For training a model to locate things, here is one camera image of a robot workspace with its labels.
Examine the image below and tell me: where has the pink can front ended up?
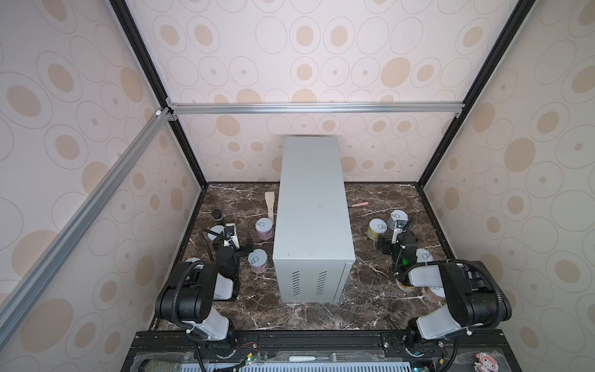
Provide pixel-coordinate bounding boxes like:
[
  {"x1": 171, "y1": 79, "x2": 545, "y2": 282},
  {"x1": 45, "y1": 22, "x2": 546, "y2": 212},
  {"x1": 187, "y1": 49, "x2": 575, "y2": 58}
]
[{"x1": 248, "y1": 249, "x2": 268, "y2": 274}]

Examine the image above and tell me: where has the pink can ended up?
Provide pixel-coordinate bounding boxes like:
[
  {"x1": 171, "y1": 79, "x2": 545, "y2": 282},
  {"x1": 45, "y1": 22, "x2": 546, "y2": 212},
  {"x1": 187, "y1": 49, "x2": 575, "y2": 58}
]
[
  {"x1": 255, "y1": 217, "x2": 274, "y2": 241},
  {"x1": 248, "y1": 249, "x2": 268, "y2": 274}
]

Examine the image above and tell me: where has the yellow can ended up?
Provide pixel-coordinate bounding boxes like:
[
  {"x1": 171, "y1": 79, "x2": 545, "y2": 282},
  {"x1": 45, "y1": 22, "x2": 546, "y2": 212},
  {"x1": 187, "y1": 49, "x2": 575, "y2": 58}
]
[
  {"x1": 367, "y1": 218, "x2": 387, "y2": 241},
  {"x1": 396, "y1": 280, "x2": 415, "y2": 293}
]

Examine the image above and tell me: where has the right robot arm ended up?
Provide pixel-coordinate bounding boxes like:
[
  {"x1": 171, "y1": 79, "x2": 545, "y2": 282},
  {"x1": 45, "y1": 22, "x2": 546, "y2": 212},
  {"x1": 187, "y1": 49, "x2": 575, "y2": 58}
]
[{"x1": 377, "y1": 231, "x2": 512, "y2": 345}]

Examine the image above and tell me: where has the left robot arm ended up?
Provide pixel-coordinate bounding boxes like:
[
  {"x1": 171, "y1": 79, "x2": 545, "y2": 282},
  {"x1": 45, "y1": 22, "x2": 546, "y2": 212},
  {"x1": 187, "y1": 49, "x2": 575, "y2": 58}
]
[{"x1": 154, "y1": 234, "x2": 253, "y2": 346}]

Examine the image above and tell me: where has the grey green can right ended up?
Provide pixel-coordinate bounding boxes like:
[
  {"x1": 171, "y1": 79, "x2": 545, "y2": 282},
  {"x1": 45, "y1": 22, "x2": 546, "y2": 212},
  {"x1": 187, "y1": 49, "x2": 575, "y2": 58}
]
[{"x1": 416, "y1": 248, "x2": 435, "y2": 264}]

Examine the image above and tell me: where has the green can upper left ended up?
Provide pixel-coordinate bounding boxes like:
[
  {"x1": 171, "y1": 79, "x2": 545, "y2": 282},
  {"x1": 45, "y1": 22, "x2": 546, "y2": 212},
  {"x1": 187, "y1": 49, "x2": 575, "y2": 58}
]
[{"x1": 208, "y1": 225, "x2": 225, "y2": 242}]

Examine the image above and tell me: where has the white can right rear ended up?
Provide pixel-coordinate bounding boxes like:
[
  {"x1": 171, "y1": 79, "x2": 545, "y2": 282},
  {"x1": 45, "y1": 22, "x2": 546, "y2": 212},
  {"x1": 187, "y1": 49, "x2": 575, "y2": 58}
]
[{"x1": 387, "y1": 209, "x2": 409, "y2": 230}]

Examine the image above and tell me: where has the small dark jar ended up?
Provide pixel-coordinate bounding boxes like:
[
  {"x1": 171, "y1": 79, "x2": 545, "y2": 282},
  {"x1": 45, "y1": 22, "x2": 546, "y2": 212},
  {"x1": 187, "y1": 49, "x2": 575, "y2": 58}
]
[{"x1": 211, "y1": 209, "x2": 223, "y2": 223}]

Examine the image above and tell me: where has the brown can right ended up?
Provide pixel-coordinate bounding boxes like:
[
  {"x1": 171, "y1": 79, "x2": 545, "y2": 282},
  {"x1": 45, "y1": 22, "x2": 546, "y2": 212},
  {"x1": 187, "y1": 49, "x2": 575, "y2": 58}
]
[{"x1": 422, "y1": 287, "x2": 446, "y2": 303}]

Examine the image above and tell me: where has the pink can rear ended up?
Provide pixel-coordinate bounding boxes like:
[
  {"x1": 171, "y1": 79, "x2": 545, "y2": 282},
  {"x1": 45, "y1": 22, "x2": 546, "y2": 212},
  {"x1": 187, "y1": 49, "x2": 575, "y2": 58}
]
[{"x1": 255, "y1": 217, "x2": 274, "y2": 241}]

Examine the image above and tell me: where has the wooden spatula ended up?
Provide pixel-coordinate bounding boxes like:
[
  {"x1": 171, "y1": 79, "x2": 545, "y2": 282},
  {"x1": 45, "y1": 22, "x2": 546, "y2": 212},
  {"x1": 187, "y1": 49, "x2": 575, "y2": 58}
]
[{"x1": 264, "y1": 192, "x2": 275, "y2": 222}]

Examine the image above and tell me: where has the grey metal cabinet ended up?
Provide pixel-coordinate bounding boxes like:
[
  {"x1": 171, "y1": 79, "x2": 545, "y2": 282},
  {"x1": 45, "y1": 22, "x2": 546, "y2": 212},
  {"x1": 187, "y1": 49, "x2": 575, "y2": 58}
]
[{"x1": 273, "y1": 136, "x2": 356, "y2": 303}]

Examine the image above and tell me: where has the pink toy figure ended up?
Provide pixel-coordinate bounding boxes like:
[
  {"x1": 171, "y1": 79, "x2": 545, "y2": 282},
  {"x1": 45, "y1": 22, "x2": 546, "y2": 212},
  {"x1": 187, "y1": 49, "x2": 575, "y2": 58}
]
[{"x1": 474, "y1": 352, "x2": 499, "y2": 372}]

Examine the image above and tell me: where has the horizontal aluminium bar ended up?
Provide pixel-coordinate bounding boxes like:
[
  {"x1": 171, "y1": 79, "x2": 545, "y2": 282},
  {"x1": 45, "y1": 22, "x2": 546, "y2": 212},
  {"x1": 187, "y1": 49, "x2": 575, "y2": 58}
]
[{"x1": 170, "y1": 102, "x2": 465, "y2": 116}]

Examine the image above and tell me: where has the diagonal aluminium bar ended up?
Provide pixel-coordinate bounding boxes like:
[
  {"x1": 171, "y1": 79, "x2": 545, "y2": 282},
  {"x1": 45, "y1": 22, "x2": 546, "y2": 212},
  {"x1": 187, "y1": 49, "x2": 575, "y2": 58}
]
[{"x1": 1, "y1": 108, "x2": 173, "y2": 347}]

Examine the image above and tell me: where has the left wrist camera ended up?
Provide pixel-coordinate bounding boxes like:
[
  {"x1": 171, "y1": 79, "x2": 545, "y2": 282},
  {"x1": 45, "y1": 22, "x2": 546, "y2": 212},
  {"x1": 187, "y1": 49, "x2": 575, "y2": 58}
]
[{"x1": 223, "y1": 223, "x2": 240, "y2": 251}]

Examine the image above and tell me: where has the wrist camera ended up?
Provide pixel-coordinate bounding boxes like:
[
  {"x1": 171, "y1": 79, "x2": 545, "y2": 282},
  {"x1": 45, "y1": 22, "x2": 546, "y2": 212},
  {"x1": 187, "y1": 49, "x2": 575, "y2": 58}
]
[
  {"x1": 391, "y1": 220, "x2": 409, "y2": 244},
  {"x1": 223, "y1": 223, "x2": 240, "y2": 251}
]

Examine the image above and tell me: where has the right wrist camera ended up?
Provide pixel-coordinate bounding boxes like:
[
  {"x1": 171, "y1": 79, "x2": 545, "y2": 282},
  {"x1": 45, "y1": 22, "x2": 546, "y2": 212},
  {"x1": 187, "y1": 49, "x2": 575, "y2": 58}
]
[{"x1": 391, "y1": 220, "x2": 409, "y2": 244}]

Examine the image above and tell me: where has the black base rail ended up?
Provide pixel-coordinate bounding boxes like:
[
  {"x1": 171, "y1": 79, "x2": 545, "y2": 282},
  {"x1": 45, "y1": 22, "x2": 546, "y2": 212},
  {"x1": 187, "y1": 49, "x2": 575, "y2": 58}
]
[{"x1": 122, "y1": 330, "x2": 521, "y2": 371}]

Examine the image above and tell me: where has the white handled fork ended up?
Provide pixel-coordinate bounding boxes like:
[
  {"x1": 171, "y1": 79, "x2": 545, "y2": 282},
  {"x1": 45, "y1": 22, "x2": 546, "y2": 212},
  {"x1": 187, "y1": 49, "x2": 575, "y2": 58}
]
[{"x1": 288, "y1": 353, "x2": 346, "y2": 363}]

